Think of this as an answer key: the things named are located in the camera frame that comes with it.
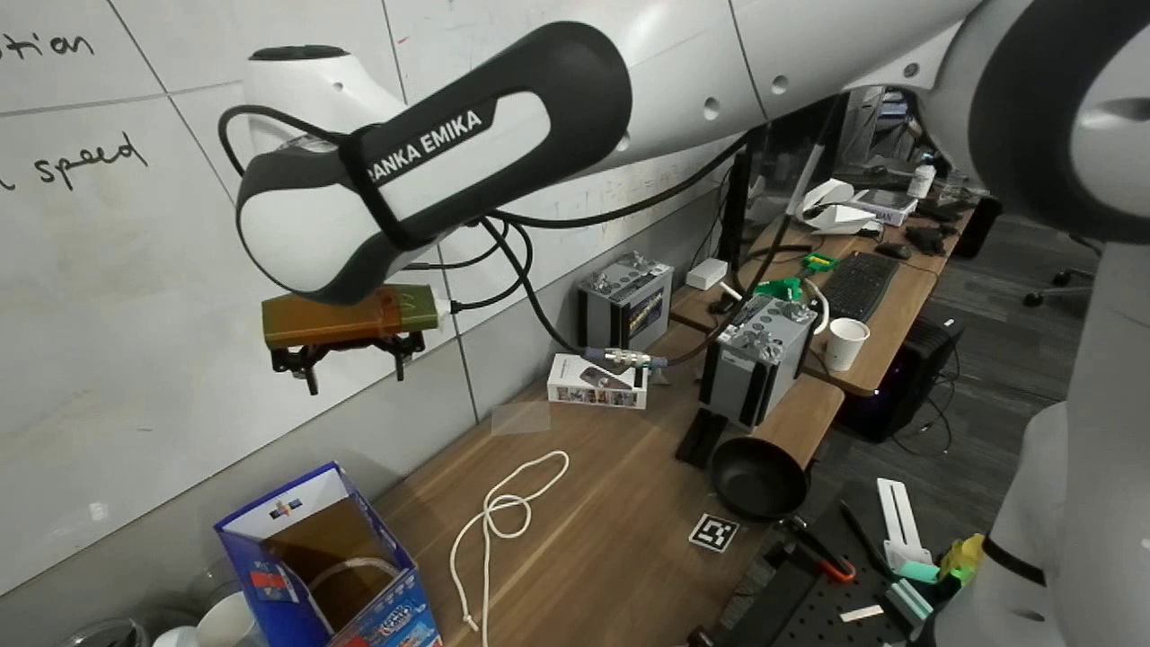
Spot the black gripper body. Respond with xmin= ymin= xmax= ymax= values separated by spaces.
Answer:
xmin=313 ymin=332 xmax=388 ymax=360

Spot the white rope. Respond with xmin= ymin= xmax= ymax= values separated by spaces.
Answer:
xmin=307 ymin=552 xmax=401 ymax=592
xmin=446 ymin=447 xmax=576 ymax=636

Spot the small white product box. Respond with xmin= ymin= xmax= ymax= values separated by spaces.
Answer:
xmin=543 ymin=346 xmax=657 ymax=413

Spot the blue printed cardboard box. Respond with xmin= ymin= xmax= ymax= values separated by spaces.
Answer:
xmin=213 ymin=460 xmax=446 ymax=647

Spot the small grey labelled battery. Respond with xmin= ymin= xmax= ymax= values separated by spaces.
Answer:
xmin=576 ymin=248 xmax=674 ymax=356

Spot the white round container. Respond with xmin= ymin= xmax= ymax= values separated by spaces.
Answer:
xmin=149 ymin=588 xmax=261 ymax=647

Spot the black flat block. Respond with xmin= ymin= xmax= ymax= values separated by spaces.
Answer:
xmin=672 ymin=406 xmax=730 ymax=472

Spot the white power adapter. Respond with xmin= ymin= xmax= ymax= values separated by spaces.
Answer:
xmin=684 ymin=255 xmax=732 ymax=296

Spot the large grey battery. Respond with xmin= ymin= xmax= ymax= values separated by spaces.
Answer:
xmin=696 ymin=296 xmax=821 ymax=433

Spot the black white fiducial tag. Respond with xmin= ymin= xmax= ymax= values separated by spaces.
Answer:
xmin=685 ymin=509 xmax=743 ymax=558

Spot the green desk item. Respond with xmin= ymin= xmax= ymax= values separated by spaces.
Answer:
xmin=751 ymin=248 xmax=840 ymax=304

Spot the wooden side desk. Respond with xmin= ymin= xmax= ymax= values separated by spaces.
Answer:
xmin=666 ymin=193 xmax=999 ymax=473

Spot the white paper cup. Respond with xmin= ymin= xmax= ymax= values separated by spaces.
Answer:
xmin=821 ymin=313 xmax=875 ymax=374

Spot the black keyboard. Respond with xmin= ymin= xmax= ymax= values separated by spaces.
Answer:
xmin=821 ymin=248 xmax=906 ymax=324

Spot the white paper pile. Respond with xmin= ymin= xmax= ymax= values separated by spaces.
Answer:
xmin=793 ymin=175 xmax=925 ymax=242

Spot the black computer tower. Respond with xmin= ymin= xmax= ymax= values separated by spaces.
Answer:
xmin=840 ymin=315 xmax=968 ymax=447

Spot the teal block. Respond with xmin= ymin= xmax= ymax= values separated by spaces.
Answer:
xmin=881 ymin=558 xmax=949 ymax=628

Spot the yellow green item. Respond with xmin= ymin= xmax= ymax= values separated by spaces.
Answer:
xmin=938 ymin=533 xmax=999 ymax=585

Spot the office chair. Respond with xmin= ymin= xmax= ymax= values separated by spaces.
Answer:
xmin=1051 ymin=267 xmax=1112 ymax=309

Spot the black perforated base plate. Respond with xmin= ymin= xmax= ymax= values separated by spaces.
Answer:
xmin=694 ymin=483 xmax=963 ymax=647

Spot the black clamp orange handle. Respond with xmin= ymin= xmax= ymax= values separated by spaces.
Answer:
xmin=772 ymin=513 xmax=863 ymax=588

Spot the white plastic bracket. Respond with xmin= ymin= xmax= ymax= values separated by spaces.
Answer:
xmin=875 ymin=473 xmax=936 ymax=575

